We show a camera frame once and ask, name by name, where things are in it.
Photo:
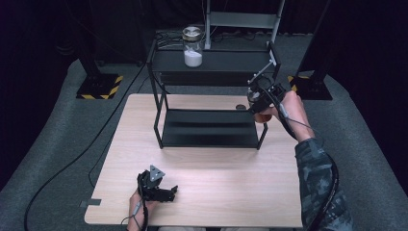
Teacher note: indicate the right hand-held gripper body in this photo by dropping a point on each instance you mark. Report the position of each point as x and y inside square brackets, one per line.
[271, 89]

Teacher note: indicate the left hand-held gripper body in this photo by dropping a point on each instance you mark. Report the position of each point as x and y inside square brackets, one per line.
[149, 186]

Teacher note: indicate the glass jar of orange powder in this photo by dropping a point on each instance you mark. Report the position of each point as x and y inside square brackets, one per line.
[263, 118]

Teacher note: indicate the black two-tier metal rack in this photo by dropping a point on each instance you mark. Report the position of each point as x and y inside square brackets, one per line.
[208, 128]

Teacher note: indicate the glass jar of white powder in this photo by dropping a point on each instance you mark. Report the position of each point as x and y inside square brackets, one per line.
[192, 57]

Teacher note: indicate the person's left hand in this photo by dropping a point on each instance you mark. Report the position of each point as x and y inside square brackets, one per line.
[136, 211]

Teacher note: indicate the person's right hand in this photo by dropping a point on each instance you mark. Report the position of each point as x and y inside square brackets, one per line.
[296, 115]

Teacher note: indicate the round table grommet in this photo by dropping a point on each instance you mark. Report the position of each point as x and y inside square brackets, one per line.
[240, 107]

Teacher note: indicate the black stand with striped base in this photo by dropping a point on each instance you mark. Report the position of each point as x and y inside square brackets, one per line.
[316, 89]
[99, 86]

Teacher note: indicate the grey tape strip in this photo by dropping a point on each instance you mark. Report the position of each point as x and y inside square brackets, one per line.
[90, 203]

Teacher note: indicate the grey metal stand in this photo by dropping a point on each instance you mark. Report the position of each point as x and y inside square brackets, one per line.
[242, 20]

